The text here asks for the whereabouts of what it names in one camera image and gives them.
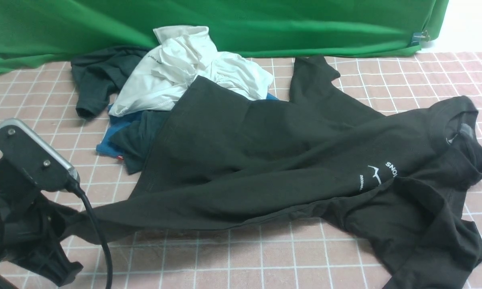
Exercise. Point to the dark teal shirt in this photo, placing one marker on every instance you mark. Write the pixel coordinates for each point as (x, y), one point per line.
(97, 76)

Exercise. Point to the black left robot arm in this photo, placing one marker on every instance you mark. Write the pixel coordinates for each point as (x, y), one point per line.
(30, 230)

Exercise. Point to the dark gray long-sleeve shirt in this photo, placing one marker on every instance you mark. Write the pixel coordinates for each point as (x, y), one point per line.
(399, 181)

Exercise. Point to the green backdrop cloth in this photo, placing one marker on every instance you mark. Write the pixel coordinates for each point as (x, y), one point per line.
(34, 32)

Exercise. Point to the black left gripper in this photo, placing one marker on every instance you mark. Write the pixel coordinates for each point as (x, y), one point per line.
(29, 236)

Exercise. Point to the pink checkered tablecloth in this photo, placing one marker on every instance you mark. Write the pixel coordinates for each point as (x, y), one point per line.
(306, 254)

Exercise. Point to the white shirt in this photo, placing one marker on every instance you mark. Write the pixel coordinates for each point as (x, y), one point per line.
(184, 53)

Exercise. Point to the blue binder clip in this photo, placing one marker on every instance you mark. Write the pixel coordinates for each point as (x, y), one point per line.
(419, 38)

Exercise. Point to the blue shirt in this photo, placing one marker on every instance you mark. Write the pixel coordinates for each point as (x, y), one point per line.
(209, 128)

